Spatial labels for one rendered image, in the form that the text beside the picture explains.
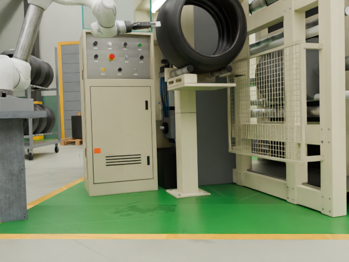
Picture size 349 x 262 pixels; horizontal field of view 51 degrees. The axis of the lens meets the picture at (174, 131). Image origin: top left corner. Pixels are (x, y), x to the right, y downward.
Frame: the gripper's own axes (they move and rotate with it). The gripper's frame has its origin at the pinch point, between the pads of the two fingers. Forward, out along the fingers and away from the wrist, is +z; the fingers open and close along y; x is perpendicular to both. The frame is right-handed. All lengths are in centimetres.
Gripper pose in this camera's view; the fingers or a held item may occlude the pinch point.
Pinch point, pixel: (155, 24)
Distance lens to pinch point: 246.5
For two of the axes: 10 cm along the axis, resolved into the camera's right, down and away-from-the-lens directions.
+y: -3.2, -0.3, 9.5
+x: 1.6, 9.8, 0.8
